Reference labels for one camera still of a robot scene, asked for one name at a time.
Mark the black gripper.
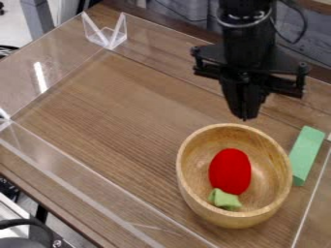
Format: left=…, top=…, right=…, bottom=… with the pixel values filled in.
left=190, top=44, right=311, bottom=120

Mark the red plush fruit green stem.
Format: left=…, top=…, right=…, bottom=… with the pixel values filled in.
left=208, top=148, right=253, bottom=210

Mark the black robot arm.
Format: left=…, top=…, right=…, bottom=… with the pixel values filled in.
left=190, top=0, right=310, bottom=120

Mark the green rectangular block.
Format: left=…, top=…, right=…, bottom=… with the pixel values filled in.
left=290, top=126, right=326, bottom=186

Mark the wooden bowl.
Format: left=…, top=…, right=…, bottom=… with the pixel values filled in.
left=176, top=123, right=293, bottom=229

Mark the clear acrylic corner bracket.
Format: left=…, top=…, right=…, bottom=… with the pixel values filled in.
left=82, top=12, right=128, bottom=50

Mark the clear acrylic enclosure wall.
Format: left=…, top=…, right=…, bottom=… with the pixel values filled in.
left=0, top=4, right=331, bottom=248

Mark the black metal base plate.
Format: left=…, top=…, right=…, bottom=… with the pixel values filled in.
left=28, top=220, right=75, bottom=248

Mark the black cable bottom left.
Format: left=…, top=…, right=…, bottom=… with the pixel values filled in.
left=0, top=218, right=56, bottom=248

